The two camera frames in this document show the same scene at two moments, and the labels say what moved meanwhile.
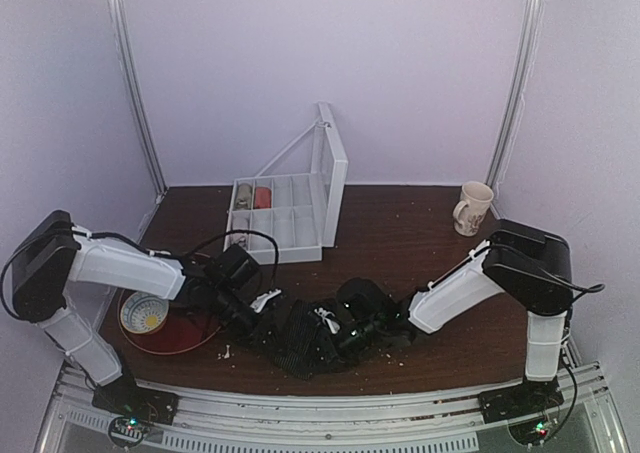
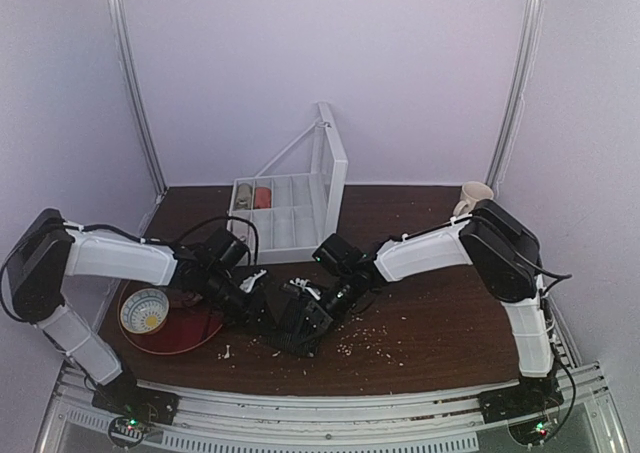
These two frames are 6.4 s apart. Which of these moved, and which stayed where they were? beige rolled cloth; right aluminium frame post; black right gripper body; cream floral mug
Moved: black right gripper body
Stayed: beige rolled cloth; cream floral mug; right aluminium frame post
